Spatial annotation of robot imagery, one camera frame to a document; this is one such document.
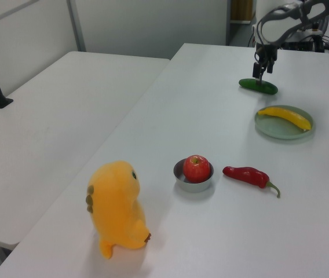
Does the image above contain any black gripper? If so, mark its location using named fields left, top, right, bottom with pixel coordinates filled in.
left=252, top=42, right=279, bottom=85

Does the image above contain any white side table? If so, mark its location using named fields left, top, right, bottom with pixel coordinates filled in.
left=0, top=51, right=170, bottom=250

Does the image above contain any brown wooden cabinet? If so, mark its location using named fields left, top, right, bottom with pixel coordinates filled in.
left=229, top=0, right=254, bottom=24

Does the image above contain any orange plush toy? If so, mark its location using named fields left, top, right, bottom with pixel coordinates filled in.
left=86, top=160, right=153, bottom=260

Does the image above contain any green cucumber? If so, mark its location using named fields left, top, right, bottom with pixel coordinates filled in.
left=238, top=78, right=279, bottom=96

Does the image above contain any pale green plate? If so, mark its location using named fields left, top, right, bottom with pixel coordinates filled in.
left=254, top=104, right=317, bottom=141

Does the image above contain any yellow banana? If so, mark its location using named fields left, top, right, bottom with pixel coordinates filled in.
left=257, top=107, right=312, bottom=131

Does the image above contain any red chili pepper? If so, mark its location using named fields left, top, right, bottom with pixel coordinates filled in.
left=222, top=166, right=281, bottom=199

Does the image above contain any small metal bowl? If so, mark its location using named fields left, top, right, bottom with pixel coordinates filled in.
left=173, top=158, right=214, bottom=193

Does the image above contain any red apple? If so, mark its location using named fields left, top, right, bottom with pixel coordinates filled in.
left=182, top=155, right=211, bottom=184

